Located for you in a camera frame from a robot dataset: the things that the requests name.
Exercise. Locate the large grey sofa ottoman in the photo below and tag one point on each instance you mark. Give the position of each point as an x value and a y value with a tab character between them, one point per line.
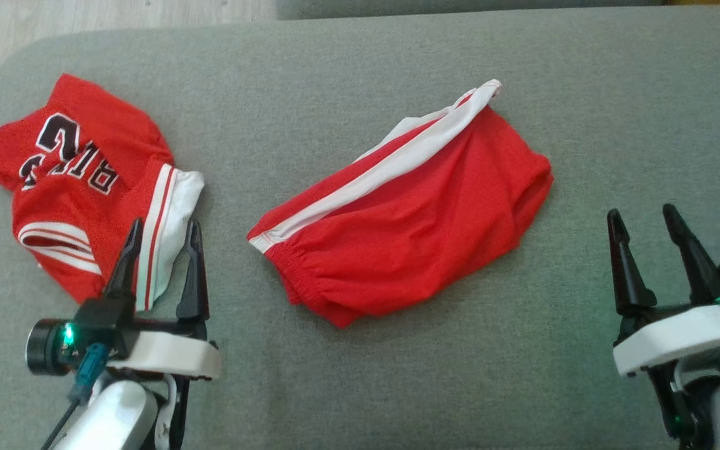
397	387

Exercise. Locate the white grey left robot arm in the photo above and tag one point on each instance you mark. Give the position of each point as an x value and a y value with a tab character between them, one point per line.
113	412

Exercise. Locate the red basketball jersey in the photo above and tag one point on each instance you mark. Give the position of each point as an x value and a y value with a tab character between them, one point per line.
79	187

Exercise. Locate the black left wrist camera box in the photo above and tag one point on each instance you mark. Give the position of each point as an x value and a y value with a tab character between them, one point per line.
107	325

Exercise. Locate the red shorts with white stripe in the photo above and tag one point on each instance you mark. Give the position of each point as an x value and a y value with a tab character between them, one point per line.
416	231

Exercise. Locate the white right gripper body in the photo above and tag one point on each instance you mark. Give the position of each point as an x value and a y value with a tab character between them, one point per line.
672	340

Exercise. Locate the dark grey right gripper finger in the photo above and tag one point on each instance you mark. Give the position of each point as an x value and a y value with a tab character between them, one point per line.
625	269
691	256

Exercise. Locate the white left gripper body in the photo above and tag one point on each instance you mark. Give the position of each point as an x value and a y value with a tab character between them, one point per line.
166	356

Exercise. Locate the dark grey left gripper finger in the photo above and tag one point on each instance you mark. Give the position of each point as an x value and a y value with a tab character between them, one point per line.
125	265
194	275

